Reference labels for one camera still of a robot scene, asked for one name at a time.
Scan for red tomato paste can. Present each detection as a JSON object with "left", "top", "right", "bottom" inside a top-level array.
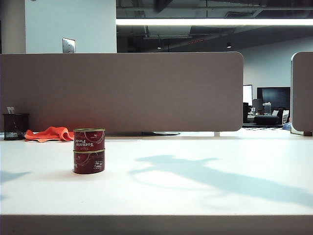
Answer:
[
  {"left": 73, "top": 127, "right": 106, "bottom": 151},
  {"left": 72, "top": 149, "right": 106, "bottom": 175}
]

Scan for dark monitor stand base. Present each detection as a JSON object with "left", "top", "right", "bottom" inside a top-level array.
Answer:
[{"left": 141, "top": 131, "right": 181, "bottom": 136}]

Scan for grey desk divider panel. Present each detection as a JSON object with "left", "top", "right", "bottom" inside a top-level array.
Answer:
[{"left": 0, "top": 51, "right": 245, "bottom": 133}]

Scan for white-lit computer monitor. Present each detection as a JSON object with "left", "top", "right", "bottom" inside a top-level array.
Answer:
[{"left": 243, "top": 84, "right": 253, "bottom": 107}]

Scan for long ceiling light strip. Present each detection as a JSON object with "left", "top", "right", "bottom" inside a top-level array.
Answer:
[{"left": 115, "top": 18, "right": 313, "bottom": 26}]

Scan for orange cloth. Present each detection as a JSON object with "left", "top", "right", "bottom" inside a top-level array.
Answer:
[{"left": 24, "top": 126, "right": 75, "bottom": 143}]

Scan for black sofa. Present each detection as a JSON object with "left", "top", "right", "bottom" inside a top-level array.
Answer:
[{"left": 253, "top": 115, "right": 280, "bottom": 126}]

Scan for large black display screen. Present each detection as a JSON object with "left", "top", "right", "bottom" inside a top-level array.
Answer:
[{"left": 256, "top": 86, "right": 291, "bottom": 116}]

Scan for black mesh pen holder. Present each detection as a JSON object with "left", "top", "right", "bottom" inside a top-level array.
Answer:
[{"left": 2, "top": 113, "right": 30, "bottom": 141}]

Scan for small brown desk divider panel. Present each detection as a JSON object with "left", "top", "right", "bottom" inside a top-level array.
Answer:
[{"left": 290, "top": 51, "right": 313, "bottom": 136}]

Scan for metal wall switch plate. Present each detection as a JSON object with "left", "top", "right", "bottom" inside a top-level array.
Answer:
[{"left": 62, "top": 37, "right": 76, "bottom": 54}]

